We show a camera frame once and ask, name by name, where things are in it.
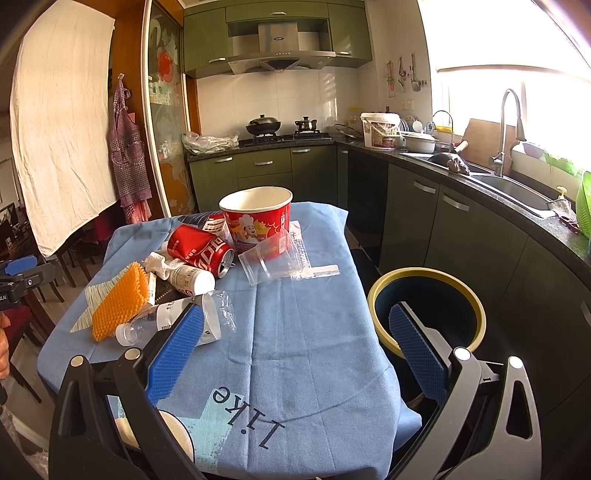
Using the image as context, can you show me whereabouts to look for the clear plastic cup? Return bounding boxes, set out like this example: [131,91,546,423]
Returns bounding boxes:
[238,229,304,286]

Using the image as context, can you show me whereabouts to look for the green kitchen cabinets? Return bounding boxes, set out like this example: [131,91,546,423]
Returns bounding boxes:
[183,1,373,78]
[187,141,590,478]

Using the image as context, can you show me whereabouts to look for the clear plastic bag on counter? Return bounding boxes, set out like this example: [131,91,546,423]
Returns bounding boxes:
[181,132,239,155]

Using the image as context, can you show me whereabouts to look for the tall chrome sink faucet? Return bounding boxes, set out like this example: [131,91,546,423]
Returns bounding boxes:
[490,88,528,178]

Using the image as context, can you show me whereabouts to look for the crushed red cola can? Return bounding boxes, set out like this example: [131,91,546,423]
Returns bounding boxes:
[166,224,235,279]

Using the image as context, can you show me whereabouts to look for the blue star tablecloth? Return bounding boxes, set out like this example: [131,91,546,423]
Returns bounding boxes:
[36,201,424,480]

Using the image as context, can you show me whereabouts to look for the yellow rimmed trash bin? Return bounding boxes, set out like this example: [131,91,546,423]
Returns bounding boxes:
[368,267,487,358]

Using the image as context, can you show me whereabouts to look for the white enamel pot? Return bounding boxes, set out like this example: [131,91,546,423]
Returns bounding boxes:
[401,132,437,154]

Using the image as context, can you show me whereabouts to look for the person left hand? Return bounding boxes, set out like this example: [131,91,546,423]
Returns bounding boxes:
[0,312,10,380]

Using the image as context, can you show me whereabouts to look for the wooden cutting board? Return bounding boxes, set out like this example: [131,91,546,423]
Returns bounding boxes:
[461,118,518,175]

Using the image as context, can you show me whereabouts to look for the small white plastic bottle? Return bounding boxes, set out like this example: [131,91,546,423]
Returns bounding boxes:
[168,265,215,297]

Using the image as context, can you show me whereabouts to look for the glass sliding door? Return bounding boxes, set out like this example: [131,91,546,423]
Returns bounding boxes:
[140,1,195,217]

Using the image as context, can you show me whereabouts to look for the orange honeycomb sponge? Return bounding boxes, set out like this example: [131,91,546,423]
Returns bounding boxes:
[92,262,150,342]

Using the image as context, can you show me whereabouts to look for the steel range hood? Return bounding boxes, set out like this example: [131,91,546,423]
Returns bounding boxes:
[228,20,337,74]

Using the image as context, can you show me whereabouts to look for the clear water bottle grey label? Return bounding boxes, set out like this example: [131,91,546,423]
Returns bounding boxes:
[114,290,236,347]

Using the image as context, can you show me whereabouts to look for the white hanging sheet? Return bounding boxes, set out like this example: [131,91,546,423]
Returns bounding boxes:
[10,1,117,257]

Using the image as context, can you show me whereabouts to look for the red white medicine box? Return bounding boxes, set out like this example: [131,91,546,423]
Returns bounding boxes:
[202,212,233,245]

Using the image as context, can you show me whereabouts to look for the red paper noodle bucket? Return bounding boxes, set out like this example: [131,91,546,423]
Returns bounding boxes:
[219,186,293,258]

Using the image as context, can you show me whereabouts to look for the green upper kitchen cabinets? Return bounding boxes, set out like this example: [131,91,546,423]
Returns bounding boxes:
[183,1,373,78]

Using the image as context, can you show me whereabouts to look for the steel kitchen sink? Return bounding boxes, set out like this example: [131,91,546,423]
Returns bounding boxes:
[470,173,555,219]

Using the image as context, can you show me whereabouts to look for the dark wooden chair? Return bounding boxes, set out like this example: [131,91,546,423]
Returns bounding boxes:
[0,257,61,405]

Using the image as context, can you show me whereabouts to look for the white plastic bucket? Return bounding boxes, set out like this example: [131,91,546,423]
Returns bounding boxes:
[361,112,401,150]

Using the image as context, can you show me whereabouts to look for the small steel pot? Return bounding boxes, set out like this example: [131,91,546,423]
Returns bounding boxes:
[294,116,318,135]

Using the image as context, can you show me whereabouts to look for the green lower kitchen cabinets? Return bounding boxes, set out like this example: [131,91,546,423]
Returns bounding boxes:
[187,141,590,478]

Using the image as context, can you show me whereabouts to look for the black wok with lid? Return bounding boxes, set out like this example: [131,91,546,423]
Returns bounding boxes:
[245,114,281,136]

